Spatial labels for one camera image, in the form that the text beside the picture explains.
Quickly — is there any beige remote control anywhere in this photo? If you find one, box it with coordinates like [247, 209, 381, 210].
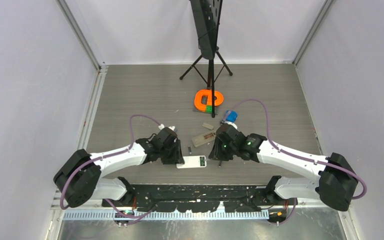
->
[192, 129, 216, 147]

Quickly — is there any white air conditioner remote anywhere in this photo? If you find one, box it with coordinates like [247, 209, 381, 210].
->
[176, 155, 207, 169]

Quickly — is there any beige battery cover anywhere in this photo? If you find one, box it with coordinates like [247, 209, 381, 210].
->
[202, 122, 214, 130]

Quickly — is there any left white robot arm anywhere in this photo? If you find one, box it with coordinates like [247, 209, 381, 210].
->
[53, 126, 184, 210]

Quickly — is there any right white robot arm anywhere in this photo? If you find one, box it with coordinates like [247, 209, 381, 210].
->
[208, 124, 359, 212]

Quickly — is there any blue toy car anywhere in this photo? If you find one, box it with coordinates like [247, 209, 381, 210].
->
[224, 110, 238, 123]

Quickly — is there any orange and green block toy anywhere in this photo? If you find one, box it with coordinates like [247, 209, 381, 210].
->
[193, 89, 224, 114]

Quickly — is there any black tripod stand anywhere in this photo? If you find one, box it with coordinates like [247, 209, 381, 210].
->
[179, 0, 233, 118]

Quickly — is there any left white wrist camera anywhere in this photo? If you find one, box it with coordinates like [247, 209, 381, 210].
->
[158, 124, 177, 133]

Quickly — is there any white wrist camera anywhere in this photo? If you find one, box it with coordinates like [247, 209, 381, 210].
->
[220, 120, 238, 129]
[158, 124, 177, 133]

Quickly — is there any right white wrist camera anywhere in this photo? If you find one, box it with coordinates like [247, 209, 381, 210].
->
[220, 120, 238, 129]

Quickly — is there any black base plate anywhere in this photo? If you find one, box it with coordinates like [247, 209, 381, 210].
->
[102, 184, 299, 214]

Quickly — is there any slotted cable duct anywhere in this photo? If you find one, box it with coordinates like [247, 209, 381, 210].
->
[62, 209, 269, 221]

